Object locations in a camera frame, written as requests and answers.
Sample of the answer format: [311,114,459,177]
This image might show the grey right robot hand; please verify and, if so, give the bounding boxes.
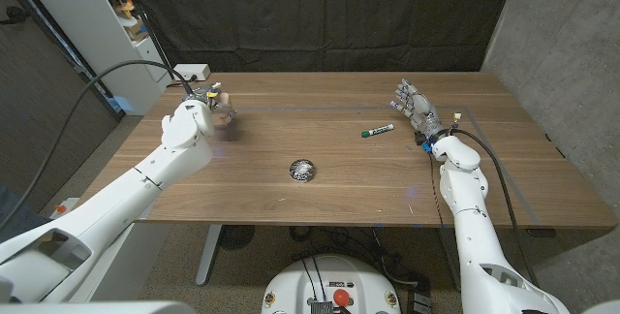
[389,78,450,146]

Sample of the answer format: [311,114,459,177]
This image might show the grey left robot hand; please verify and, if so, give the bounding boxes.
[181,80,238,129]

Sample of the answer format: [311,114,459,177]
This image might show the white marker with green cap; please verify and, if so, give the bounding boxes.
[360,123,395,139]

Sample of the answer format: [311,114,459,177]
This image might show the small cardboard box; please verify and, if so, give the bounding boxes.
[126,17,150,42]

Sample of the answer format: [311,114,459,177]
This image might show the round silver glitter compact mirror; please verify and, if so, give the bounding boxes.
[289,158,317,183]

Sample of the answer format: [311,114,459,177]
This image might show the white power strip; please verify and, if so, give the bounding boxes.
[171,63,212,82]

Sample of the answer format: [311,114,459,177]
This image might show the light blue floor item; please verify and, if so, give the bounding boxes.
[111,94,136,114]

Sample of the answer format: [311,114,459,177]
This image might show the black backdrop stand pole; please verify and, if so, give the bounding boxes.
[113,0,175,80]

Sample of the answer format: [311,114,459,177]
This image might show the yellow toy figure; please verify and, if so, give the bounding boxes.
[115,0,137,18]

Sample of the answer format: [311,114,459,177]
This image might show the black backdrop curtain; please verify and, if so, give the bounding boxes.
[120,0,519,74]

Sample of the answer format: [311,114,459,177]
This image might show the white shelf cabinet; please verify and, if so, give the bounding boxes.
[14,0,173,116]

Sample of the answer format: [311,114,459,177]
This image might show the round black floor fan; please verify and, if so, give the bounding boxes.
[217,225,257,251]

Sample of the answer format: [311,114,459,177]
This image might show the white robot torso base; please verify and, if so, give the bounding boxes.
[261,254,402,314]

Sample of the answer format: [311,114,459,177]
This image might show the person's leg in jeans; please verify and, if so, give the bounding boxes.
[0,185,40,242]

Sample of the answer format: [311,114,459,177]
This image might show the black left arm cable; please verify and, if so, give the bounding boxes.
[0,59,195,233]

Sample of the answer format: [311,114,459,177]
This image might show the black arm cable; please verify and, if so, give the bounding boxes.
[0,59,195,233]
[452,128,539,286]

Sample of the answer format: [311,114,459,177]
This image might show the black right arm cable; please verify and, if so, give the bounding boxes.
[452,128,539,286]

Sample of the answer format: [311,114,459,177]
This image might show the black door handle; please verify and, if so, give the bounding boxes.
[0,6,29,25]

